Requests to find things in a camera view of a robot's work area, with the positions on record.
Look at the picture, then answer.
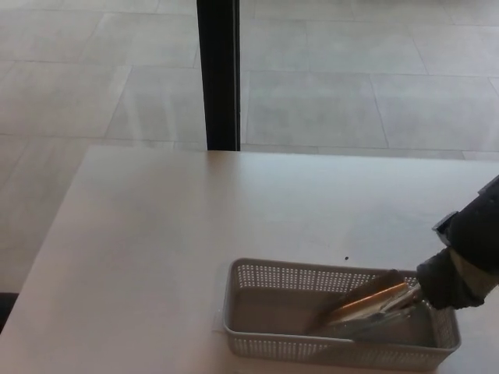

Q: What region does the grey perforated plastic basket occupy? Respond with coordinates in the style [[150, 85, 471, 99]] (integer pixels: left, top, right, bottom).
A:
[[221, 256, 462, 368]]

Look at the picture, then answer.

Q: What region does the black vertical pillar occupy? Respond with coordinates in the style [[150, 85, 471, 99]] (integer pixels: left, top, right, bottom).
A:
[[196, 0, 242, 152]]

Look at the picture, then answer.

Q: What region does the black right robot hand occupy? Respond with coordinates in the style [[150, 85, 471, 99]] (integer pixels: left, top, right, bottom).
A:
[[433, 182, 499, 309]]

